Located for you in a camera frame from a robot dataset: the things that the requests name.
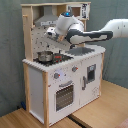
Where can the white oven door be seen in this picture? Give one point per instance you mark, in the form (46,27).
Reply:
(63,100)

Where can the white cabinet door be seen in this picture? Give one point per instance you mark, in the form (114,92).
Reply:
(90,79)

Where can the black toy stovetop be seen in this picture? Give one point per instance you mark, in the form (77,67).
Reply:
(57,58)

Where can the grey range hood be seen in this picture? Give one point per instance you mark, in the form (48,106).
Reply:
(45,15)

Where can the small metal pot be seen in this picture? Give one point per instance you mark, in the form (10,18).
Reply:
(45,56)

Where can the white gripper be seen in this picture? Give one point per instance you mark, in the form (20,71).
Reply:
(51,33)

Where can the grey toy sink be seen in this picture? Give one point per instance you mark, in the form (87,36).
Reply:
(80,51)

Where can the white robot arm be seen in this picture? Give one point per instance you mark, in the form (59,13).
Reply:
(70,28)

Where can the white toy microwave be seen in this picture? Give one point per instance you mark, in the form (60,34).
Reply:
(80,11)

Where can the right red stove knob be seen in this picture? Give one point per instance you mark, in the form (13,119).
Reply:
(74,69)

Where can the wooden toy kitchen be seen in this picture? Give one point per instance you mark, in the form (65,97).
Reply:
(39,78)

